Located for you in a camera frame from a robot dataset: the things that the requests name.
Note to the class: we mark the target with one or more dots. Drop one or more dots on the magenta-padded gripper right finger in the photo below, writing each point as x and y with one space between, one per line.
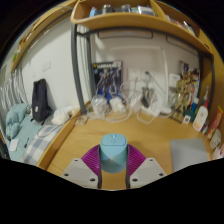
146 171

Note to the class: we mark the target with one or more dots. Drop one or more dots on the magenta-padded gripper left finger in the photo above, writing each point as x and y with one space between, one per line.
80 173

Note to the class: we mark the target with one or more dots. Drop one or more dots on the light blue computer mouse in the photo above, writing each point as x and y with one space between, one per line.
113 153

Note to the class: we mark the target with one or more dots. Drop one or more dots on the grey mouse pad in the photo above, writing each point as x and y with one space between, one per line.
188 153

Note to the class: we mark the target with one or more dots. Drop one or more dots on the blue plaid blanket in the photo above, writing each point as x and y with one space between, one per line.
40 146

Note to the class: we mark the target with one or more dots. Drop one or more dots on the white power adapter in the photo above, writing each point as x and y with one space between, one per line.
150 110

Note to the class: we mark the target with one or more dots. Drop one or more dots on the white desk lamp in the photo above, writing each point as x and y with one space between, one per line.
166 110

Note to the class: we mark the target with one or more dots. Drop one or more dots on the teal striped bed sheet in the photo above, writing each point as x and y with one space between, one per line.
28 133

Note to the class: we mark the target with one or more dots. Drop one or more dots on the small white clock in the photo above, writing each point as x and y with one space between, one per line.
186 119

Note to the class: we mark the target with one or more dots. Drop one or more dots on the white red-capped lotion bottle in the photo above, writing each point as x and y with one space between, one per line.
200 118

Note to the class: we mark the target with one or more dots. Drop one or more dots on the white mug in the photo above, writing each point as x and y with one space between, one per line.
215 139

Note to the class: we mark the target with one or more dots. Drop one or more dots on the brown tree figure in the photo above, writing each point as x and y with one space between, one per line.
183 100

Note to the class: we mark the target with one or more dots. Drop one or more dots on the teal quilt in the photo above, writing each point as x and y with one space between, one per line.
16 120

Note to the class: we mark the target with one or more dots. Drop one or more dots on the black backpack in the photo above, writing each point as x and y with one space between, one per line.
40 100

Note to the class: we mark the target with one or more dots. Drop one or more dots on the robot model kit box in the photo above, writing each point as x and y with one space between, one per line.
107 78

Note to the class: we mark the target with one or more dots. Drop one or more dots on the colourful figure box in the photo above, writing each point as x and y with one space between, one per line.
186 70

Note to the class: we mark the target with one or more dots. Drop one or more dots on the wooden shelf unit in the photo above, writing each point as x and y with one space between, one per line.
133 20

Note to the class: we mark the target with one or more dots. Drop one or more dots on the white wall socket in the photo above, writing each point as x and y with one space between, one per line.
135 74

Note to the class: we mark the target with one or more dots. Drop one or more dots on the white bed guard rail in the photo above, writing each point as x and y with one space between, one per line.
13 90

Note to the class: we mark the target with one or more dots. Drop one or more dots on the grey metal desk frame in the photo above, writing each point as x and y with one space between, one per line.
76 66

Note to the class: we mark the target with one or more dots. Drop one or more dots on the long wooden wall shelf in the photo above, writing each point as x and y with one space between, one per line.
33 33

